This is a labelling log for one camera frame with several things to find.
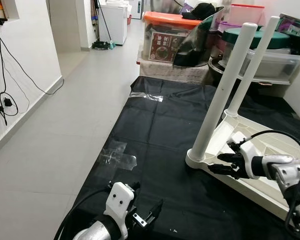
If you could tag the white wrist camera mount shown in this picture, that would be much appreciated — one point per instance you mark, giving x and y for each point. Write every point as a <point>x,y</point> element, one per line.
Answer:
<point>119,200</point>
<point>250,157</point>

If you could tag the white plastic table top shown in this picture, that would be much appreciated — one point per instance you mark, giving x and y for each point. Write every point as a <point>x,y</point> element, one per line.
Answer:
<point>225,140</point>

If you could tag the orange-lidded storage box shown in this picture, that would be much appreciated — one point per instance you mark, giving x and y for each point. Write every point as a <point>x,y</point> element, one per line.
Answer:
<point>165,45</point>

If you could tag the black wok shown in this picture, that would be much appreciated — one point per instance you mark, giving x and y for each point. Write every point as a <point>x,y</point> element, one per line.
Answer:
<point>217,65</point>

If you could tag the dark curved glossy panel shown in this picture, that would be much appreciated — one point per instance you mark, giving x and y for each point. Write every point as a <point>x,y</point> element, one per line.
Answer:
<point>195,50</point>

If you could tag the black power adapter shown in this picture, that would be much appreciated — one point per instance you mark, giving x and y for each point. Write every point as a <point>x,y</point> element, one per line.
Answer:
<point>0,108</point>
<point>8,102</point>

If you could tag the black floor mop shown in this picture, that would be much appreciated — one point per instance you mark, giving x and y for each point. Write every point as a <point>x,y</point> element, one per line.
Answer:
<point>102,45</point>

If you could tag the white appliance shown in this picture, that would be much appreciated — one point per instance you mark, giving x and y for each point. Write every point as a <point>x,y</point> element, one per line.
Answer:
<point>115,25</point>

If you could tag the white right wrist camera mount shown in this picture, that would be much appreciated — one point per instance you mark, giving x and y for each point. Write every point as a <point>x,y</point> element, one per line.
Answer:
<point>250,157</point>

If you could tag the black tablecloth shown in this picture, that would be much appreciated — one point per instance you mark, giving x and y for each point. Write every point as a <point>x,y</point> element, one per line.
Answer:
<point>165,130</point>

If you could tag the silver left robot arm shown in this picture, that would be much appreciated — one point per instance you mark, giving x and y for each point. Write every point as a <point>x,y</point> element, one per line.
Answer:
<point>95,232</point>

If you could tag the beige bench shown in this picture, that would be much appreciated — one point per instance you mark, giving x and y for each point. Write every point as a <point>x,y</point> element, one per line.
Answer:
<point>165,72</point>

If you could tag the green round pot lid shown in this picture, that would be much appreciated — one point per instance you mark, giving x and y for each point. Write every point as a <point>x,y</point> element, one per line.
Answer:
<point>230,39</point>

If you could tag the dark framed panel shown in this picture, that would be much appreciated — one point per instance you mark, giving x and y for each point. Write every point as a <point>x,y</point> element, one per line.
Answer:
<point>295,30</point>

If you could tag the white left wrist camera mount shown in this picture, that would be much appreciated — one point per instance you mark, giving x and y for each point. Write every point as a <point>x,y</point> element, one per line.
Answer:
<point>119,200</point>

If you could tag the pink box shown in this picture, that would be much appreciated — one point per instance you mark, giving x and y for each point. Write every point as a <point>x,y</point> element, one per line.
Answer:
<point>247,15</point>

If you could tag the clear plastic container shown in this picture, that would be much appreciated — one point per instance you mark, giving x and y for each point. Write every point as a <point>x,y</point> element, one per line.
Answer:
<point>280,65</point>

